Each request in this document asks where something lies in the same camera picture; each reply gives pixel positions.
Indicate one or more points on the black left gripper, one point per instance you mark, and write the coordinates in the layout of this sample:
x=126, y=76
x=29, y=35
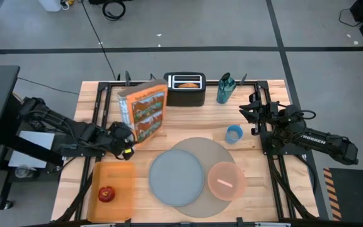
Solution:
x=118, y=138

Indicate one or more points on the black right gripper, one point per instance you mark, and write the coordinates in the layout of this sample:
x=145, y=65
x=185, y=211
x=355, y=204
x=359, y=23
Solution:
x=266, y=115

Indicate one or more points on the orange cereal box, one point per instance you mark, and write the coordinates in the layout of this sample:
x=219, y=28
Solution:
x=147, y=110

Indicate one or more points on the red apple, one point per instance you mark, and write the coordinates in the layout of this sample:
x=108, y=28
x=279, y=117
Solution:
x=106, y=194

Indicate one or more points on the toast slice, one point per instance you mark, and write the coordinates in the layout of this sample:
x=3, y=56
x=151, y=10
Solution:
x=187, y=85

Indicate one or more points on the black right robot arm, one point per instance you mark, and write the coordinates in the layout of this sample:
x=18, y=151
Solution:
x=326, y=142

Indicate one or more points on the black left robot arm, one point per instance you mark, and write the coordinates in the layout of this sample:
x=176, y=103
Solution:
x=58, y=121

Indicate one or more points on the light blue plastic cup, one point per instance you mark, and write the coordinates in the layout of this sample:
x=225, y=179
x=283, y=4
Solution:
x=233, y=135

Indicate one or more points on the teal water bottle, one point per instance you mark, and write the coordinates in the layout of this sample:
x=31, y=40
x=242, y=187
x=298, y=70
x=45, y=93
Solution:
x=225, y=89

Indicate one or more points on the orange translucent tray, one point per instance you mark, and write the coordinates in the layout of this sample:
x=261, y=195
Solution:
x=118, y=179

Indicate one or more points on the round taupe placemat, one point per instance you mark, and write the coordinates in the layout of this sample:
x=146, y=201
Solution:
x=206, y=148

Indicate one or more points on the black two-slot toaster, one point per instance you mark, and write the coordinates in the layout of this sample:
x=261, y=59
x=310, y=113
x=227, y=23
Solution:
x=184, y=96

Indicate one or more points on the grey round plate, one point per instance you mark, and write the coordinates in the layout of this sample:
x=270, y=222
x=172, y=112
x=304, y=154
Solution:
x=176, y=178

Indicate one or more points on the pink translucent bowl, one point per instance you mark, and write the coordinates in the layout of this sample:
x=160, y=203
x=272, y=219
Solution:
x=225, y=189

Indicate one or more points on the white paper sheet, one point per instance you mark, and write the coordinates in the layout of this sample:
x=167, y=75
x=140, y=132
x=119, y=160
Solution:
x=36, y=138

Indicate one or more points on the white aluminium strip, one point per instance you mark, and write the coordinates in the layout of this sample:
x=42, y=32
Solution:
x=98, y=225
x=273, y=224

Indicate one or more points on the clear plastic cup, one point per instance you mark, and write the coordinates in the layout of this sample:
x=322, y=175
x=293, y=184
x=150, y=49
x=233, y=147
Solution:
x=25, y=171

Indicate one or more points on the black mat with hazard stripes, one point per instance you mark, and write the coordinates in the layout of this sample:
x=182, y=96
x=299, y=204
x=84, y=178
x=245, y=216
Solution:
x=354, y=192

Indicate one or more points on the white container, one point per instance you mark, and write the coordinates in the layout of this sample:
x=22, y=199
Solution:
x=49, y=4

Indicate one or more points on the black aluminium table frame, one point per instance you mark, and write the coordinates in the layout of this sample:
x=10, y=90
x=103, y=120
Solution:
x=211, y=83

